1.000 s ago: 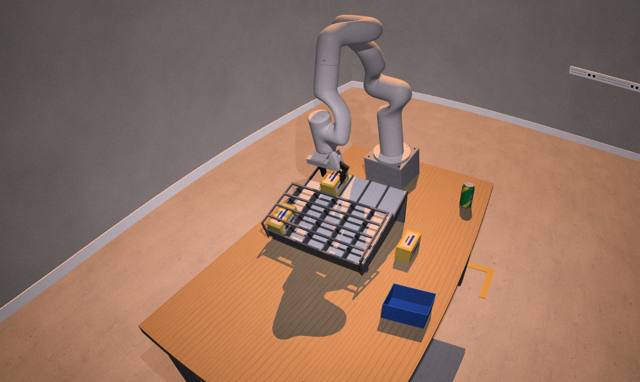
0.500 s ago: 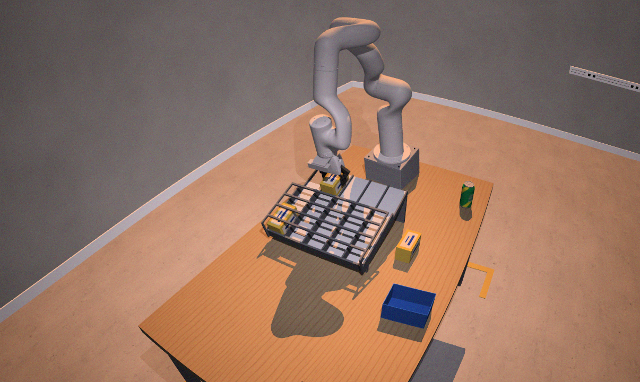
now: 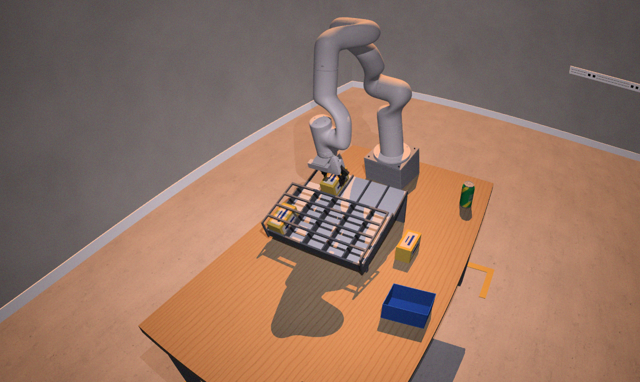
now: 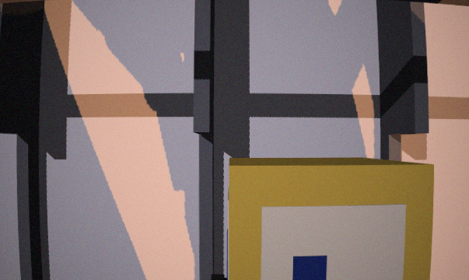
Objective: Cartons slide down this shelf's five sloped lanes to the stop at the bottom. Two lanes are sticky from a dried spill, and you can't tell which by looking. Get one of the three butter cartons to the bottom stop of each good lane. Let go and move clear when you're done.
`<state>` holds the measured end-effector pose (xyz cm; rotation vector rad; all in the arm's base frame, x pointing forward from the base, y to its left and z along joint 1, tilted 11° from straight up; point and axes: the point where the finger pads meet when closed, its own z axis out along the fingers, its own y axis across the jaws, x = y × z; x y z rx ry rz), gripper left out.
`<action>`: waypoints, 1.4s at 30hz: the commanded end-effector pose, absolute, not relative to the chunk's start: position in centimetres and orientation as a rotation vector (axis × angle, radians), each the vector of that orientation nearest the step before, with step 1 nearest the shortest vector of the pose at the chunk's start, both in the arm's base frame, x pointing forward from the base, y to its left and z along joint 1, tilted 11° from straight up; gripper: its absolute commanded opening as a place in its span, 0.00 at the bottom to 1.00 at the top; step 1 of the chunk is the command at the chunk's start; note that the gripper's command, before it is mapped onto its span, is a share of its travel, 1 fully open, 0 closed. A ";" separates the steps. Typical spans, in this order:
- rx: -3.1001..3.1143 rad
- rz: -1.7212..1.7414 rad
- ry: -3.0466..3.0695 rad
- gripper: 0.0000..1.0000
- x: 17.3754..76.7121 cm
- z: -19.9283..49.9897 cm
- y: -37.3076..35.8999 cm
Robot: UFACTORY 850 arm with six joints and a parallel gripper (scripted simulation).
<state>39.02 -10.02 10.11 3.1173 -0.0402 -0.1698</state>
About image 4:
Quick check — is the yellow butter carton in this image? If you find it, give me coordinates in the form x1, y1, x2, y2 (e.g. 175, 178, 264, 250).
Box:
227, 158, 434, 280

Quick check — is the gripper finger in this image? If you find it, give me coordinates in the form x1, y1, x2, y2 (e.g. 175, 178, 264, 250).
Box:
211, 275, 227, 280

